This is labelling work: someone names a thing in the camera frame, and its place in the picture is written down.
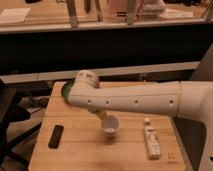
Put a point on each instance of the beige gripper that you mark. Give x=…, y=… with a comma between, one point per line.
x=102, y=114

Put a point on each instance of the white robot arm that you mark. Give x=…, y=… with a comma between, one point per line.
x=184, y=99

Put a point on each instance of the white cup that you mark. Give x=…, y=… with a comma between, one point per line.
x=110, y=125

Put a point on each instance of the green bowl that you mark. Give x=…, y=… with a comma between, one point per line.
x=66, y=89

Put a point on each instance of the white bottle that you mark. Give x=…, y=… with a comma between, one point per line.
x=151, y=139

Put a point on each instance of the black chair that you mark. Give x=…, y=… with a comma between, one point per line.
x=10, y=112

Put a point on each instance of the white paper sheet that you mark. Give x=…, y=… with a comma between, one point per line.
x=13, y=15

